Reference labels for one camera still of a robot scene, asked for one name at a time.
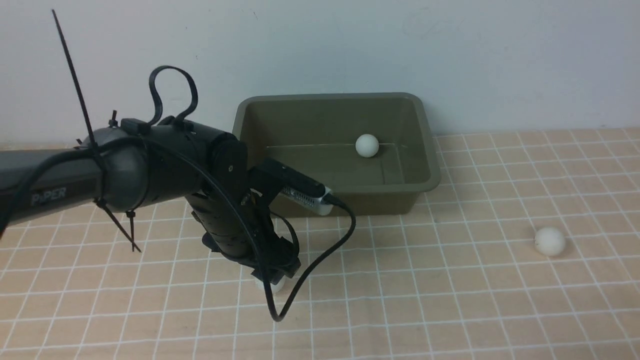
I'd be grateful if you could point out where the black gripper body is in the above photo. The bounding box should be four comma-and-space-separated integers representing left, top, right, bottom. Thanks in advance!
192, 193, 301, 285

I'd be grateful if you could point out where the white ping-pong ball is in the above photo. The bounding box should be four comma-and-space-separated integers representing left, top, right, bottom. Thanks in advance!
355, 133, 380, 158
254, 276, 287, 294
534, 227, 567, 257

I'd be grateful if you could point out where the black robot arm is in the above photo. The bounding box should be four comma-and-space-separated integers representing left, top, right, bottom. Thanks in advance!
1, 120, 301, 284

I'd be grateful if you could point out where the olive green plastic bin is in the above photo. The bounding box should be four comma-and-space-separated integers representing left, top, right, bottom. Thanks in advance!
232, 92, 442, 216

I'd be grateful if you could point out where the checkered peach tablecloth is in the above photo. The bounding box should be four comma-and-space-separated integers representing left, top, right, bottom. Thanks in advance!
0, 127, 640, 360

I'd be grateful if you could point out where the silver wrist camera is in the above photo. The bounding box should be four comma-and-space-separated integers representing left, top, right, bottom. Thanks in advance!
248, 157, 333, 216

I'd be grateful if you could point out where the black camera cable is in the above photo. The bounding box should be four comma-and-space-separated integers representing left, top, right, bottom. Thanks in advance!
0, 135, 357, 323

